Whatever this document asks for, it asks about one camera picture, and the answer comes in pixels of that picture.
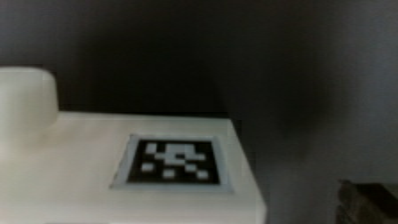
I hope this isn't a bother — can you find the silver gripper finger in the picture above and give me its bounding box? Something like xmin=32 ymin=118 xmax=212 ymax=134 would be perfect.
xmin=336 ymin=180 xmax=398 ymax=224

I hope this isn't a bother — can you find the white front drawer box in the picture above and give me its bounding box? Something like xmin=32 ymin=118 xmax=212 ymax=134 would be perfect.
xmin=0 ymin=67 xmax=267 ymax=224

